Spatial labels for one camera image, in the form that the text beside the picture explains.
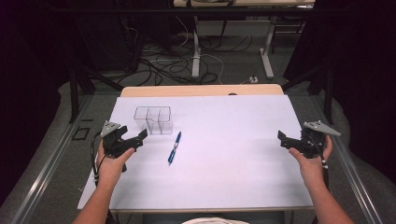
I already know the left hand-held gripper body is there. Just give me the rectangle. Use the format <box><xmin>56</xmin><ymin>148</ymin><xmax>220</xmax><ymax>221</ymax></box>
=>
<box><xmin>100</xmin><ymin>120</ymin><xmax>138</xmax><ymax>159</ymax></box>

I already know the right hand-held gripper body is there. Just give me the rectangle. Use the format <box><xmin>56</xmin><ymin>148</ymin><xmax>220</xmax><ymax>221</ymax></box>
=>
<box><xmin>299</xmin><ymin>119</ymin><xmax>342</xmax><ymax>160</ymax></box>

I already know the person's left hand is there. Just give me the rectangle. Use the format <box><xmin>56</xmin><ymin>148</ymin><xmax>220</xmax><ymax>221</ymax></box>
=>
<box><xmin>96</xmin><ymin>145</ymin><xmax>136</xmax><ymax>188</ymax></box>

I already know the person's right hand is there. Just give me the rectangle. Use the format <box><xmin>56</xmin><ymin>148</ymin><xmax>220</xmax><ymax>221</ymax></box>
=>
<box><xmin>288</xmin><ymin>135</ymin><xmax>333</xmax><ymax>189</ymax></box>

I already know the clear plastic compartment organiser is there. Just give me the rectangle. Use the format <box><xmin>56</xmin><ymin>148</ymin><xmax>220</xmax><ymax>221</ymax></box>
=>
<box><xmin>133</xmin><ymin>105</ymin><xmax>174</xmax><ymax>135</ymax></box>

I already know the blue pen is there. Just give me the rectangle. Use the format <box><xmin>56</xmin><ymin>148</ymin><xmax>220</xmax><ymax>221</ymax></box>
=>
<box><xmin>167</xmin><ymin>131</ymin><xmax>182</xmax><ymax>165</ymax></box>

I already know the black metal stand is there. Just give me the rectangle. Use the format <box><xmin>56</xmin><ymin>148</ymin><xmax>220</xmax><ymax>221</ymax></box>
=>
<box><xmin>281</xmin><ymin>55</ymin><xmax>335</xmax><ymax>117</ymax></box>
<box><xmin>64</xmin><ymin>0</ymin><xmax>125</xmax><ymax>124</ymax></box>

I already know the white table mat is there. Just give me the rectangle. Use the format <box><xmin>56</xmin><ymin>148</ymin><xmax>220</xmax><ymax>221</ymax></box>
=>
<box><xmin>77</xmin><ymin>94</ymin><xmax>314</xmax><ymax>211</ymax></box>

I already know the desk with white legs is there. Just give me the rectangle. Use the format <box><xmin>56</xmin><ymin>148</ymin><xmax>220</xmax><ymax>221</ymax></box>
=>
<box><xmin>173</xmin><ymin>0</ymin><xmax>316</xmax><ymax>80</ymax></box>

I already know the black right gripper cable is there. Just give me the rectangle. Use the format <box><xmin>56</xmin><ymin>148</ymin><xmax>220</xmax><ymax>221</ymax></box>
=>
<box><xmin>311</xmin><ymin>133</ymin><xmax>332</xmax><ymax>189</ymax></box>

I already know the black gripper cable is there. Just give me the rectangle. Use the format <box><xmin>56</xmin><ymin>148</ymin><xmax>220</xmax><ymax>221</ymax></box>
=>
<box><xmin>90</xmin><ymin>132</ymin><xmax>105</xmax><ymax>186</ymax></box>
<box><xmin>311</xmin><ymin>133</ymin><xmax>332</xmax><ymax>189</ymax></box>

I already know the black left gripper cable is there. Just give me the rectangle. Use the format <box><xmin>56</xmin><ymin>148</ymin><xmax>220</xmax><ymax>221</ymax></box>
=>
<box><xmin>90</xmin><ymin>132</ymin><xmax>105</xmax><ymax>186</ymax></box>

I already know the metal floor rail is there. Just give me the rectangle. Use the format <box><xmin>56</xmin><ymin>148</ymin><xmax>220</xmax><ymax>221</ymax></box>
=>
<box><xmin>312</xmin><ymin>94</ymin><xmax>385</xmax><ymax>224</ymax></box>
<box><xmin>8</xmin><ymin>94</ymin><xmax>93</xmax><ymax>224</ymax></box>

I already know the tangle of floor cables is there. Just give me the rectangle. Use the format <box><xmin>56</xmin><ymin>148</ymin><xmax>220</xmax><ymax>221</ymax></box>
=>
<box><xmin>115</xmin><ymin>17</ymin><xmax>253</xmax><ymax>87</ymax></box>

